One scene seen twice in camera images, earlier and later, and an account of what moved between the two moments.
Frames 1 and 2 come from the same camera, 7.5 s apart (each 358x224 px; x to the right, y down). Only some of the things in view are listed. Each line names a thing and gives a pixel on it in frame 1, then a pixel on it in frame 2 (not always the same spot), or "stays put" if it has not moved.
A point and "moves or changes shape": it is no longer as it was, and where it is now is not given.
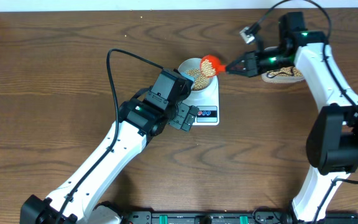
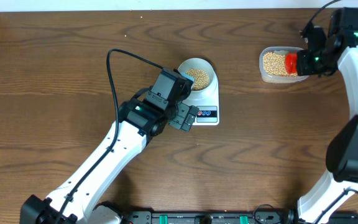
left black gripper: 184,116 stays put
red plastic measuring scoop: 210,66 moves or changes shape
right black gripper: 249,63 to 303,68
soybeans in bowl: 201,81 stays put
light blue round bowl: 191,69 stays put
